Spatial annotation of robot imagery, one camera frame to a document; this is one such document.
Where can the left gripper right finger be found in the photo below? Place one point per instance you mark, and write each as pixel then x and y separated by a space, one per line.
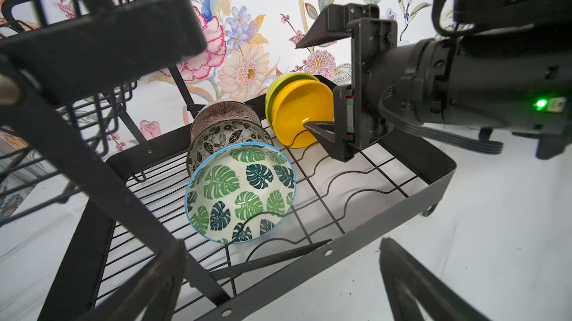
pixel 412 290

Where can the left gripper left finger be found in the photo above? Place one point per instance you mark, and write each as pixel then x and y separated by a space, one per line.
pixel 151 294

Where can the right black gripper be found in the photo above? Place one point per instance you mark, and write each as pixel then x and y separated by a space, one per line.
pixel 456 90

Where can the yellow bowl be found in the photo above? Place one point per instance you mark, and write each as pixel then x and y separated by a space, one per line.
pixel 300 102

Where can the lime green bowl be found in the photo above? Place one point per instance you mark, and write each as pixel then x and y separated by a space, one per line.
pixel 277 86

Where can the pink striped bowl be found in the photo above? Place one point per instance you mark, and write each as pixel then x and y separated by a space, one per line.
pixel 219 111

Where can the black white patterned bowl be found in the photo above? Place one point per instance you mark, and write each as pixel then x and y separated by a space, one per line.
pixel 221 135

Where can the green leaf pattern bowl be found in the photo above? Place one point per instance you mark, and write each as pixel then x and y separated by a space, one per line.
pixel 240 193

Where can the black wire dish rack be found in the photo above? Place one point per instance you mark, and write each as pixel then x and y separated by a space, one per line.
pixel 70 256

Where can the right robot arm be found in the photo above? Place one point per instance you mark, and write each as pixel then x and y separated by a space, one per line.
pixel 449 17

